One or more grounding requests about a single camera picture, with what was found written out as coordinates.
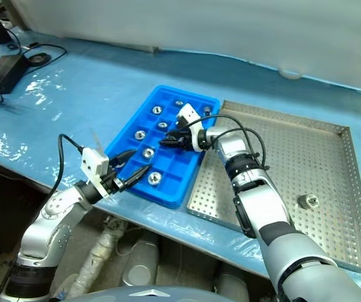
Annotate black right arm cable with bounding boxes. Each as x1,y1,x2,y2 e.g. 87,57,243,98
194,113,270,172

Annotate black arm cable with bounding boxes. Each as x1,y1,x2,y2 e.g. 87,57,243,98
50,133,86,198
194,113,270,172

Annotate white plastic ring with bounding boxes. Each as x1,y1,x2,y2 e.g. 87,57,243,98
278,67,303,80

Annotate black desk cable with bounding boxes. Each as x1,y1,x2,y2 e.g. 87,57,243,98
21,43,68,76

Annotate blue compartment tray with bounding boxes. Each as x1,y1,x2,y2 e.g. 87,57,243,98
104,84,221,211

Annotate black round disc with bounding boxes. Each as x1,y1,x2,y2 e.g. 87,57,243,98
29,52,51,65

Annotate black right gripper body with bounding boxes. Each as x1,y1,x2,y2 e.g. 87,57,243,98
167,126,194,152

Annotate perforated metal tray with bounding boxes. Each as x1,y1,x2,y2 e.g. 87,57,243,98
185,99,361,274

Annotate grey robot torso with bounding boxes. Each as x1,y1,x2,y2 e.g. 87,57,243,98
69,284,230,302

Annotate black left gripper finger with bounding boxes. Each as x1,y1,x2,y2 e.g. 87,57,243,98
114,149,137,168
121,165,150,192

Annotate metal nut on metal tray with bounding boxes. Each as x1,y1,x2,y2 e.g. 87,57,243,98
298,193,319,210

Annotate grey rounded shape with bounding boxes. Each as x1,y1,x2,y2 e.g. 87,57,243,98
119,232,161,287

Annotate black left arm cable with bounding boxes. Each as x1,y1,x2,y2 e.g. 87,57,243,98
50,133,86,198

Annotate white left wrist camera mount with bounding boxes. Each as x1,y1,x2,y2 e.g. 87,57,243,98
80,147,112,199

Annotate blue plastic table cover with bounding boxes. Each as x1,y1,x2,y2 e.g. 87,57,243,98
0,25,361,302

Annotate white wrapped pipe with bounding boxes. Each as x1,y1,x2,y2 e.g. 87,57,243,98
70,220,128,299

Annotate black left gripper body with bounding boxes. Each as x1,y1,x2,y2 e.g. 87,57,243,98
99,158,127,195

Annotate large black power brick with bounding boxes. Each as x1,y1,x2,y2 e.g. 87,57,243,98
0,55,30,94

